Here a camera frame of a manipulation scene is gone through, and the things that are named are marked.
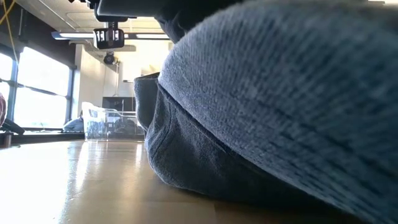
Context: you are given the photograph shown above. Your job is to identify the dark navy cap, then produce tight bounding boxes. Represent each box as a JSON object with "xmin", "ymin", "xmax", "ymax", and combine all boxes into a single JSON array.
[{"xmin": 154, "ymin": 0, "xmax": 246, "ymax": 44}]

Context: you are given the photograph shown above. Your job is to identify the blue denim jeans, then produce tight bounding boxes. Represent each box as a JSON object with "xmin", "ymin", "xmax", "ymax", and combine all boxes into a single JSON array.
[{"xmin": 133, "ymin": 0, "xmax": 398, "ymax": 224}]

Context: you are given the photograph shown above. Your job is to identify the overhead light bar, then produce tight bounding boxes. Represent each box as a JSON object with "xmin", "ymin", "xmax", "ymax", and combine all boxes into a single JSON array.
[{"xmin": 51, "ymin": 30, "xmax": 171, "ymax": 40}]

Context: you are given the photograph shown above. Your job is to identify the black monitor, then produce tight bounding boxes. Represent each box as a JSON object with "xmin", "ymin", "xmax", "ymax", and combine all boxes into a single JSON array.
[{"xmin": 102, "ymin": 96, "xmax": 137, "ymax": 113}]

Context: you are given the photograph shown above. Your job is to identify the clear plastic bin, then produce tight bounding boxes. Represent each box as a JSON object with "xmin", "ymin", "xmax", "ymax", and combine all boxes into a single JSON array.
[{"xmin": 81, "ymin": 101, "xmax": 146, "ymax": 142}]

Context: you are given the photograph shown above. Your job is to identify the large window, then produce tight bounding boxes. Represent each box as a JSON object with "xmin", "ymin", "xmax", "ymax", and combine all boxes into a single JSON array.
[{"xmin": 0, "ymin": 46, "xmax": 74, "ymax": 130}]

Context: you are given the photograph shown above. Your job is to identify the person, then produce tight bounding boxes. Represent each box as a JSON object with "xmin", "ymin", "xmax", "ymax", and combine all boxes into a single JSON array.
[{"xmin": 62, "ymin": 110, "xmax": 85, "ymax": 133}]

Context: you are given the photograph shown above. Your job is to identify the black clamp lever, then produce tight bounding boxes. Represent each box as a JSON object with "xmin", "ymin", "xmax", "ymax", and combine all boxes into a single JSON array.
[{"xmin": 0, "ymin": 118, "xmax": 25, "ymax": 136}]

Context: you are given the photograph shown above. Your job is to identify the yellow hanging cable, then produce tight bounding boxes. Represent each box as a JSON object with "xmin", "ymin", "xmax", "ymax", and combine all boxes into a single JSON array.
[{"xmin": 0, "ymin": 0, "xmax": 19, "ymax": 63}]

